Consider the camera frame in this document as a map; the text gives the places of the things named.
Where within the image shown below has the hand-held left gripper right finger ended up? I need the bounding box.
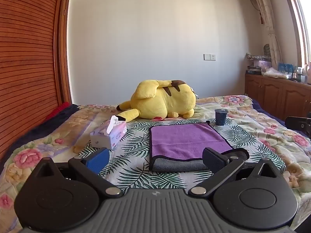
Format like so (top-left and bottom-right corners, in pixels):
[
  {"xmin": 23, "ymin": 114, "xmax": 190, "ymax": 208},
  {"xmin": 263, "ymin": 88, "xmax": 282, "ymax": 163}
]
[{"xmin": 188, "ymin": 148, "xmax": 281, "ymax": 198}]

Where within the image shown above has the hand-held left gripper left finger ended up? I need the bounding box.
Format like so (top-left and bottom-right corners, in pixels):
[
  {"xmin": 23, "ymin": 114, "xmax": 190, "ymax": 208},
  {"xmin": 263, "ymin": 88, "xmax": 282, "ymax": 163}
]
[{"xmin": 31, "ymin": 148, "xmax": 124, "ymax": 198}]

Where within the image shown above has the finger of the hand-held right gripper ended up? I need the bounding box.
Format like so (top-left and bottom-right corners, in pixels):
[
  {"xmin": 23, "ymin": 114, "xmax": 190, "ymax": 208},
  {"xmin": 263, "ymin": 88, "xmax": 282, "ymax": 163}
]
[{"xmin": 285, "ymin": 116, "xmax": 311, "ymax": 138}]

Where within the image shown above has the purple and grey towel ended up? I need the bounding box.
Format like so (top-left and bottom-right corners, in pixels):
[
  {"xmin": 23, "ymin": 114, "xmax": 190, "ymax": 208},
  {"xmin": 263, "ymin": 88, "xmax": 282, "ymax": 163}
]
[{"xmin": 148, "ymin": 123, "xmax": 250, "ymax": 173}]

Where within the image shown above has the tissue box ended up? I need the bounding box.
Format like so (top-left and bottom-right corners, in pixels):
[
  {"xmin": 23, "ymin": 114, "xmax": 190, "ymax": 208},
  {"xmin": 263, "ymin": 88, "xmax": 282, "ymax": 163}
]
[{"xmin": 90, "ymin": 115, "xmax": 127, "ymax": 150}]

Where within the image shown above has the dark blue bed sheet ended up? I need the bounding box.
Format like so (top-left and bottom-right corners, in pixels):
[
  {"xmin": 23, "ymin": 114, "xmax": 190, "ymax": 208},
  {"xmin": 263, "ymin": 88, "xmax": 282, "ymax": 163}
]
[{"xmin": 250, "ymin": 98, "xmax": 292, "ymax": 127}]

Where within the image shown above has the leaf print cloth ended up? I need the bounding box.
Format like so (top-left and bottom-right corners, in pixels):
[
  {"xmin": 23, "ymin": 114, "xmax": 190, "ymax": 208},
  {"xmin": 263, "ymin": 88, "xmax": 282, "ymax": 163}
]
[{"xmin": 77, "ymin": 118, "xmax": 287, "ymax": 195}]

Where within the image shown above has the wooden cabinet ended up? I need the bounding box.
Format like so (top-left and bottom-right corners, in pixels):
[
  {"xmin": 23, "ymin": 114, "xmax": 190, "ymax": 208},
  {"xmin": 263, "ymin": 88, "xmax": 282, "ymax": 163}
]
[{"xmin": 244, "ymin": 73, "xmax": 311, "ymax": 121}]

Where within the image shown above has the dark blue cup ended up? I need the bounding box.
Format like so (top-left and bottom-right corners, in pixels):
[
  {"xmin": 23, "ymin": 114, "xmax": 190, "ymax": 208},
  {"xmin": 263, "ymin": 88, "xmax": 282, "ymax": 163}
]
[{"xmin": 215, "ymin": 109, "xmax": 228, "ymax": 126}]

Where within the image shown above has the white plastic bag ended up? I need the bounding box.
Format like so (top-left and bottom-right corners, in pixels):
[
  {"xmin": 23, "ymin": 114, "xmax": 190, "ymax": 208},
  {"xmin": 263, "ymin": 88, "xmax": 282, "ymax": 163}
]
[{"xmin": 262, "ymin": 67, "xmax": 291, "ymax": 78}]

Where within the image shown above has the blue box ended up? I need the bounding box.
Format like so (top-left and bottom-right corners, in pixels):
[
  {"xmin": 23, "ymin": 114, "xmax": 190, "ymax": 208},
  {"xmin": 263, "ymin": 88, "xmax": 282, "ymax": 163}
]
[{"xmin": 278, "ymin": 63, "xmax": 294, "ymax": 75}]

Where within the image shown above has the red cloth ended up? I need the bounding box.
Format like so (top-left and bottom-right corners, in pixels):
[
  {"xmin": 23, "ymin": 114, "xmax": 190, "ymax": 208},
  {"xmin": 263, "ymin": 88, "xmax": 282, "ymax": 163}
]
[{"xmin": 44, "ymin": 102, "xmax": 70, "ymax": 121}]

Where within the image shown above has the dark blue blanket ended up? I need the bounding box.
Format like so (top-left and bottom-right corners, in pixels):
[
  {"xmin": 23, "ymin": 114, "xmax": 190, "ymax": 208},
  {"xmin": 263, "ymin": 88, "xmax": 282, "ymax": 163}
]
[{"xmin": 0, "ymin": 104, "xmax": 81, "ymax": 167}]

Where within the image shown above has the lilac box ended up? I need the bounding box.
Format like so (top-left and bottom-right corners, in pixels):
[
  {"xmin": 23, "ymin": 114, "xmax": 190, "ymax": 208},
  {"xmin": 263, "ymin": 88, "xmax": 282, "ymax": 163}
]
[{"xmin": 253, "ymin": 61, "xmax": 272, "ymax": 70}]

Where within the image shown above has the stack of books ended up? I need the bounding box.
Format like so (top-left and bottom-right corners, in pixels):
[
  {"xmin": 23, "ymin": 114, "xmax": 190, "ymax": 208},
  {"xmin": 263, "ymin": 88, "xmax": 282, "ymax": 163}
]
[{"xmin": 246, "ymin": 65, "xmax": 263, "ymax": 75}]

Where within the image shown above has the yellow plush toy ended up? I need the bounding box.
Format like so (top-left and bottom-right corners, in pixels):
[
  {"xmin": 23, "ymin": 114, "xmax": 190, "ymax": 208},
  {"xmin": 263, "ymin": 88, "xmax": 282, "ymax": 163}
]
[{"xmin": 116, "ymin": 79, "xmax": 197, "ymax": 122}]

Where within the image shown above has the patterned curtain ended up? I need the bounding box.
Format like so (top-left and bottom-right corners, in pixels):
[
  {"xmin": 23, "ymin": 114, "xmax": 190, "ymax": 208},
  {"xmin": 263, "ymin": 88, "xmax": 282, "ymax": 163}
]
[{"xmin": 248, "ymin": 0, "xmax": 284, "ymax": 69}]

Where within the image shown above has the wooden window frame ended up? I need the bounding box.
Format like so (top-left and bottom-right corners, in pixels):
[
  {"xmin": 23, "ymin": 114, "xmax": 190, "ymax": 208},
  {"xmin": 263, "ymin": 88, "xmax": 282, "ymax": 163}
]
[{"xmin": 279, "ymin": 0, "xmax": 311, "ymax": 71}]

